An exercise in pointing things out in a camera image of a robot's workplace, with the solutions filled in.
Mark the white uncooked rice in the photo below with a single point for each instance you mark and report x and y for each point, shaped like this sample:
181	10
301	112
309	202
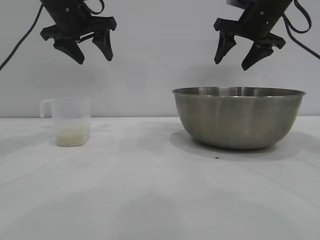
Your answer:
71	137

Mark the stainless steel mixing bowl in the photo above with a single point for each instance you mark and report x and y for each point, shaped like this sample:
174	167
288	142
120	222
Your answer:
237	120

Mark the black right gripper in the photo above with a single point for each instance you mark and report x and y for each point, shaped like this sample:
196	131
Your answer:
257	20

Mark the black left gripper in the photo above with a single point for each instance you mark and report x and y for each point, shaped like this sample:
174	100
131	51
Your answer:
72	20

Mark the translucent plastic measuring cup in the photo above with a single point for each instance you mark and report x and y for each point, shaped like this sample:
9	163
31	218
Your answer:
72	112

